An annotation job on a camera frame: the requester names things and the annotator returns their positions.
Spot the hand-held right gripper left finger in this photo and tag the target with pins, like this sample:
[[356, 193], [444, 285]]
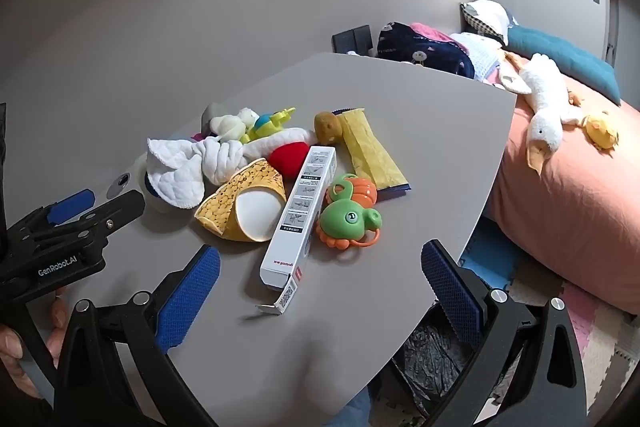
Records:
[[187, 302]]

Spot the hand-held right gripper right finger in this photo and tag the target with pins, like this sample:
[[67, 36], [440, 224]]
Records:
[[452, 292]]

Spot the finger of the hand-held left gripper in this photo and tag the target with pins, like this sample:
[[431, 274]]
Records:
[[70, 206], [117, 212]]

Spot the brown plush toy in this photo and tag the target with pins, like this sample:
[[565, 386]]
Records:
[[327, 127]]

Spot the person's left hand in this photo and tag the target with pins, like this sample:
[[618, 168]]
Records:
[[59, 314]]

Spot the white quilted cloth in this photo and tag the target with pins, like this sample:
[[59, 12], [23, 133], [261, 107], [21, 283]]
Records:
[[170, 172]]

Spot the bin with black bag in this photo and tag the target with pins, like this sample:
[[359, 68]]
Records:
[[430, 357]]

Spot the long white cardboard box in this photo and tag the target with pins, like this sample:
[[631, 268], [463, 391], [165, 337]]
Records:
[[295, 227]]

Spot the green orange turtle rattle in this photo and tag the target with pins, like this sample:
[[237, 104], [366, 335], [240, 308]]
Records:
[[345, 217]]

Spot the grey cup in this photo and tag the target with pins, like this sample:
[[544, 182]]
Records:
[[210, 117]]

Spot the white plush toy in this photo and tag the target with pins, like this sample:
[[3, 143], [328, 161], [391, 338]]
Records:
[[230, 124]]

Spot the bed with orange sheet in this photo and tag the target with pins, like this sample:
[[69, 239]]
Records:
[[575, 217]]

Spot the pastel foam floor mat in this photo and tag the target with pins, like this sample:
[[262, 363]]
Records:
[[595, 337]]

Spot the person's leg in jeans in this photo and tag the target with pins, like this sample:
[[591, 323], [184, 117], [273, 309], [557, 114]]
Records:
[[352, 412]]

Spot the yellow wipes packet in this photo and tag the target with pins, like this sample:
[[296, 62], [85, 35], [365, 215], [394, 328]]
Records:
[[370, 152]]

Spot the red plush ball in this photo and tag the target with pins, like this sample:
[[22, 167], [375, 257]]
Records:
[[287, 159]]

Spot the yellow plastic toy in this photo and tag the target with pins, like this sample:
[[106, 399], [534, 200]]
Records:
[[282, 113]]

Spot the white goose plush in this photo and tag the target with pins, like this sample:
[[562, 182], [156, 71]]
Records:
[[542, 97]]

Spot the yellow chick plush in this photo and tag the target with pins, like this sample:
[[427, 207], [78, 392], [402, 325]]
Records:
[[602, 129]]

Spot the white waffle blanket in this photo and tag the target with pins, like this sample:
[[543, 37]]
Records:
[[480, 52]]

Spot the navy printed blanket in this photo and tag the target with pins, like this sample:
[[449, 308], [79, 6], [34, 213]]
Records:
[[415, 47]]

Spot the teal pillow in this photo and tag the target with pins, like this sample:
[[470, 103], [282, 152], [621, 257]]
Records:
[[565, 57]]

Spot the pink cloth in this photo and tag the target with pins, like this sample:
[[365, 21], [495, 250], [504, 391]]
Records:
[[430, 32]]

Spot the checkered pillow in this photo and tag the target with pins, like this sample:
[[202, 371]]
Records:
[[487, 19]]

